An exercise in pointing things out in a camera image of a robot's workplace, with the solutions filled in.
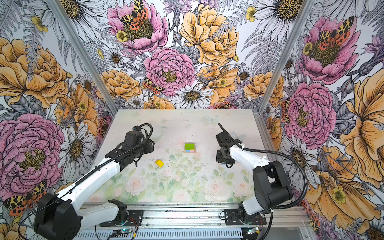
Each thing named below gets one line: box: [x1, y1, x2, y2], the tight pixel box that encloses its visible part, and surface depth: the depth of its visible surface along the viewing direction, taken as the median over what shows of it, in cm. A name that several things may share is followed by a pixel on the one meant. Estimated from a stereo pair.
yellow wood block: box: [155, 159, 165, 168], surface depth 95 cm
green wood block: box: [184, 143, 196, 150], surface depth 101 cm
